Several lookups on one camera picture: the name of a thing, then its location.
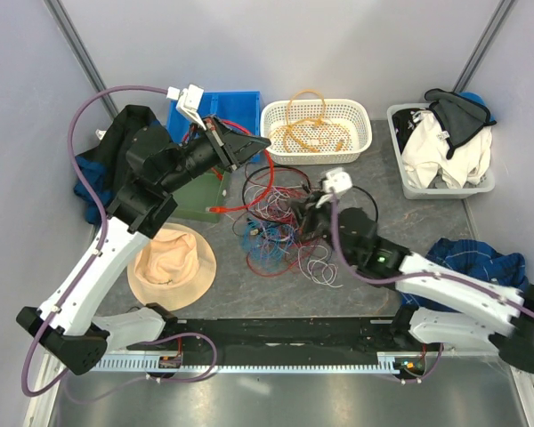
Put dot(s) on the grey slotted cable duct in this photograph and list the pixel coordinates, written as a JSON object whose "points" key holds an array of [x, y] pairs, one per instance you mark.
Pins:
{"points": [[270, 360]]}

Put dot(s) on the blue divided plastic bin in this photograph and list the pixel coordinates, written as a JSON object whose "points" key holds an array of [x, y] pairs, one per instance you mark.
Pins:
{"points": [[241, 108]]}

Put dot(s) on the black and blue jacket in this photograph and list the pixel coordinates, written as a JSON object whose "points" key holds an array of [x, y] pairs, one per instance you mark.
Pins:
{"points": [[105, 166]]}

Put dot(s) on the grey laundry bin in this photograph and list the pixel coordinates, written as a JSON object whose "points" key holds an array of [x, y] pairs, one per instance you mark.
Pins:
{"points": [[398, 117]]}

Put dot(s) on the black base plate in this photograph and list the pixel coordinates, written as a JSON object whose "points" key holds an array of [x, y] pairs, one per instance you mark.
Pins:
{"points": [[372, 334]]}

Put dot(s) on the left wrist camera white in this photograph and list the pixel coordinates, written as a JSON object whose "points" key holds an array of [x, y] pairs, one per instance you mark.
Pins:
{"points": [[187, 102]]}

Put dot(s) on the white cloth in bin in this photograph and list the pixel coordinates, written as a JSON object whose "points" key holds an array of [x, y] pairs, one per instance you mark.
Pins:
{"points": [[426, 155]]}

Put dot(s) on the blue plaid shirt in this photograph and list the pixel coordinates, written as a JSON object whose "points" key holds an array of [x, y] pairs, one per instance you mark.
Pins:
{"points": [[479, 260]]}

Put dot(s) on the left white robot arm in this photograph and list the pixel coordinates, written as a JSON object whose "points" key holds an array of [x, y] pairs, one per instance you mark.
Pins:
{"points": [[66, 324]]}

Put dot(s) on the green plastic tray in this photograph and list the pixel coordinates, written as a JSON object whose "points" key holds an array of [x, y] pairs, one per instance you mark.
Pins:
{"points": [[196, 197]]}

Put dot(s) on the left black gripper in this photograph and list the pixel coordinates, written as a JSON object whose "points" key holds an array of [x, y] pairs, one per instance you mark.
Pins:
{"points": [[243, 147]]}

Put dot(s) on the beige bucket hat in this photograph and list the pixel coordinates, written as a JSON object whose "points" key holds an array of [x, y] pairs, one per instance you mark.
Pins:
{"points": [[175, 269]]}

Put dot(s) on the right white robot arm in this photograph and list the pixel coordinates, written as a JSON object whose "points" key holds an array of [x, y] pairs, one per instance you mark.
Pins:
{"points": [[482, 313]]}

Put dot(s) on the white perforated plastic basket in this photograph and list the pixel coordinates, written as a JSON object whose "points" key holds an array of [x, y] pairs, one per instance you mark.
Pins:
{"points": [[316, 132]]}

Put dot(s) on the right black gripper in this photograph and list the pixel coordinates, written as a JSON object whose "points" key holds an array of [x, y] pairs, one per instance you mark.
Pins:
{"points": [[306, 212]]}

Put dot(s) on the dark grey cloth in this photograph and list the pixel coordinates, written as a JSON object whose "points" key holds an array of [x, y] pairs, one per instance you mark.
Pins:
{"points": [[460, 115]]}

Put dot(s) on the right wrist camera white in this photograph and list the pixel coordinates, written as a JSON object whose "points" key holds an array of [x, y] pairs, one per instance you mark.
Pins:
{"points": [[334, 184]]}

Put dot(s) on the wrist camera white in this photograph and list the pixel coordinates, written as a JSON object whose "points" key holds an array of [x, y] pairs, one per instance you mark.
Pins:
{"points": [[334, 184], [187, 102]]}

